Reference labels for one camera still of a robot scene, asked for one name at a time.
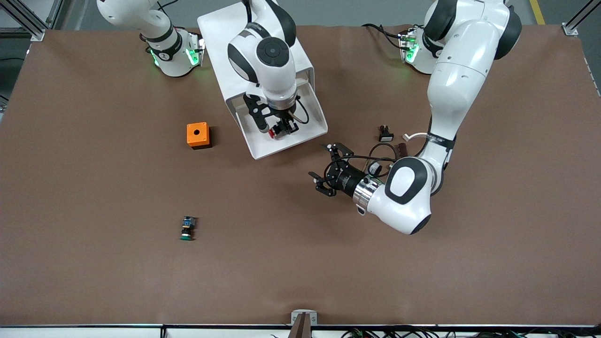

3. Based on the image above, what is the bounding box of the black arm base cable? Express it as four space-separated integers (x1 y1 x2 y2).
362 23 405 49

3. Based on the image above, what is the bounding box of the metal table edge bracket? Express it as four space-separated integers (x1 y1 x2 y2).
291 309 318 325

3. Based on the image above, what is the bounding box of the orange button box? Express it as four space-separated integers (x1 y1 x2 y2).
186 122 212 150

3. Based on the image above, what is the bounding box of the green mushroom push button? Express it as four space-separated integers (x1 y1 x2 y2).
179 216 197 242

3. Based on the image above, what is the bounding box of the brown bar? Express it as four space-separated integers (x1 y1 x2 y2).
287 313 312 338

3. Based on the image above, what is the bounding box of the aluminium frame post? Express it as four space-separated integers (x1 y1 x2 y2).
562 0 601 37
0 0 64 42

